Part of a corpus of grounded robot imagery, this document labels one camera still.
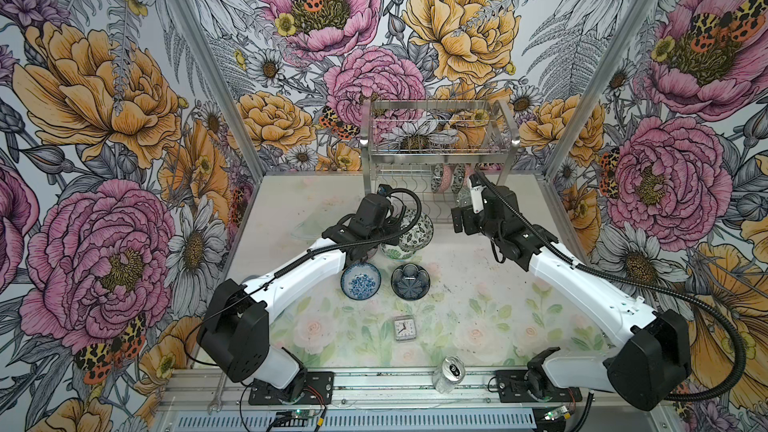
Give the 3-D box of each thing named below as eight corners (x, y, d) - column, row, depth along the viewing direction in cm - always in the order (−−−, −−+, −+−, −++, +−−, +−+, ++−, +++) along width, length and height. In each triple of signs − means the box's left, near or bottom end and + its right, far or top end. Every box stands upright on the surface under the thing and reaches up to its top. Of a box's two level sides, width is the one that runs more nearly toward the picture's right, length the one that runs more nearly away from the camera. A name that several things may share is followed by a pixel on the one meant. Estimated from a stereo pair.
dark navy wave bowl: (390, 301, 90) (390, 294, 86) (390, 270, 97) (390, 263, 93) (429, 301, 90) (431, 294, 87) (427, 270, 97) (428, 263, 93)
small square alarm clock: (394, 340, 84) (394, 337, 82) (394, 318, 88) (394, 315, 85) (415, 340, 84) (416, 337, 82) (414, 319, 88) (415, 315, 85)
